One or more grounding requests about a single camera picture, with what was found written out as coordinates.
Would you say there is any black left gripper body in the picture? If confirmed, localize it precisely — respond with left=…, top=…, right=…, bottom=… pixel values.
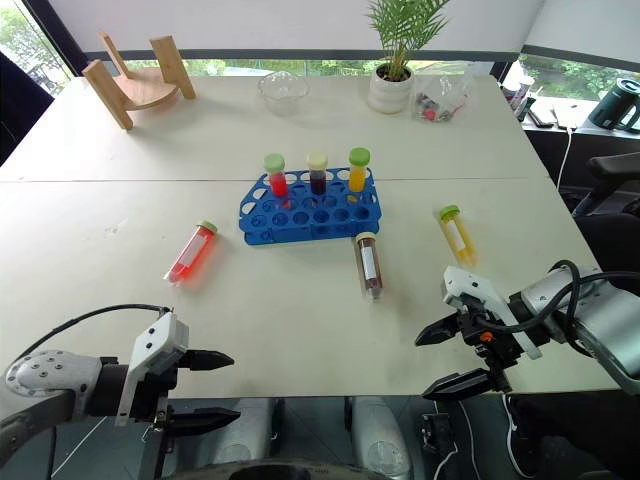
left=129, top=351, right=196, bottom=432

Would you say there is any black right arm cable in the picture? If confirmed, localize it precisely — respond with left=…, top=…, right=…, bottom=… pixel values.
left=472, top=259, right=640, bottom=359

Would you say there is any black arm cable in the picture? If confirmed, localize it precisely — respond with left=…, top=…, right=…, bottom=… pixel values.
left=472, top=259, right=640, bottom=359
left=14, top=303, right=174, bottom=364

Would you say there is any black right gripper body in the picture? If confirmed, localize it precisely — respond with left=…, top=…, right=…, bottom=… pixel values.
left=452, top=297, right=525, bottom=395

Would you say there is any dark blue chair back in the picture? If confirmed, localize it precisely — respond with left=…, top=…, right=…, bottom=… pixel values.
left=0, top=49, right=56, bottom=167

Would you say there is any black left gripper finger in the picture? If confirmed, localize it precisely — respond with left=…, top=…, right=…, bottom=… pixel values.
left=167, top=406, right=242, bottom=436
left=187, top=349, right=235, bottom=372

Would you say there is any blue test tube rack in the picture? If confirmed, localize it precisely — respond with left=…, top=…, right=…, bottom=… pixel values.
left=238, top=167, right=384, bottom=247

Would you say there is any yellow tube green cap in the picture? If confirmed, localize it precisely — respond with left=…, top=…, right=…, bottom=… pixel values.
left=438, top=204, right=478, bottom=267
left=348, top=146, right=372, bottom=194

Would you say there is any brown tube cream cap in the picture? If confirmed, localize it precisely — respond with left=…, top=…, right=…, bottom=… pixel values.
left=353, top=231, right=387, bottom=302

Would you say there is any white floor cable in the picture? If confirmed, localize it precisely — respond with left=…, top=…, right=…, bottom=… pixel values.
left=432, top=398, right=475, bottom=480

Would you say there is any white power cable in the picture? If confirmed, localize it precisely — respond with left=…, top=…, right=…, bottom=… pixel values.
left=555, top=127, right=574, bottom=192

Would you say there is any potted plant white pot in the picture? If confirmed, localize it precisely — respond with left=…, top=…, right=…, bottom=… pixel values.
left=365, top=0, right=451, bottom=116

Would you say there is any wooden stand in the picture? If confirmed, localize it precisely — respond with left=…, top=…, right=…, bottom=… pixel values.
left=82, top=30, right=197, bottom=132

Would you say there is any clear plastic bag of parts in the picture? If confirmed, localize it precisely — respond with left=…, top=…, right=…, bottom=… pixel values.
left=410, top=74, right=474, bottom=124

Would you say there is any clear glass bowl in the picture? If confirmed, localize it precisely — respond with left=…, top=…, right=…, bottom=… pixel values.
left=257, top=69, right=311, bottom=118

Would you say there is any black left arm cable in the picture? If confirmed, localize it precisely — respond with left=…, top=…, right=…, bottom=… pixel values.
left=14, top=303, right=174, bottom=364

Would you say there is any red tube green cap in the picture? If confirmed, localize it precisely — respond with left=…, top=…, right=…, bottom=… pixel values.
left=163, top=219, right=220, bottom=288
left=263, top=153, right=291, bottom=209

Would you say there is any black office chair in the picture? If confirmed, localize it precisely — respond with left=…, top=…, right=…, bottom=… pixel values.
left=571, top=152, right=640, bottom=219

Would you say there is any grey rounded robot leg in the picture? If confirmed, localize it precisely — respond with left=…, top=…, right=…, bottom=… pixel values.
left=212, top=397, right=276, bottom=476
left=349, top=396, right=412, bottom=479

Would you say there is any dark purple tube cream cap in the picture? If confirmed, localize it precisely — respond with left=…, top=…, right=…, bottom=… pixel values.
left=306, top=150, right=330, bottom=198

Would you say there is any black rounded object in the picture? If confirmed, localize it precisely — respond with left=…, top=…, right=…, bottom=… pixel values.
left=503, top=391, right=640, bottom=480

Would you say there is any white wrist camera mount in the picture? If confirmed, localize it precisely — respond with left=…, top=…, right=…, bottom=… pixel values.
left=114, top=312, right=190, bottom=427
left=440, top=265, right=544, bottom=360

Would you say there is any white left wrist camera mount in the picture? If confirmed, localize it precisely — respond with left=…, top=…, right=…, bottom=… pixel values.
left=114, top=312, right=190, bottom=427

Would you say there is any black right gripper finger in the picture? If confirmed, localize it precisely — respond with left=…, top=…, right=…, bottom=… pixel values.
left=422, top=368, right=501, bottom=401
left=414, top=312, right=459, bottom=348

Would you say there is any black power adapter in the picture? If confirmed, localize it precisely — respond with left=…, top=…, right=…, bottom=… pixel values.
left=419, top=412, right=457, bottom=456

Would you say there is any dark rounded robot torso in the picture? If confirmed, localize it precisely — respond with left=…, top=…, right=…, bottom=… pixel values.
left=167, top=457, right=394, bottom=480

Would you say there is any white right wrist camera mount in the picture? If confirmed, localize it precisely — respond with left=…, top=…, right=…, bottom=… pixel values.
left=440, top=265, right=544, bottom=360

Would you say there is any dark green kettle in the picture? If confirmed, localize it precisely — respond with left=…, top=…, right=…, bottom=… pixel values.
left=587, top=77, right=640, bottom=134

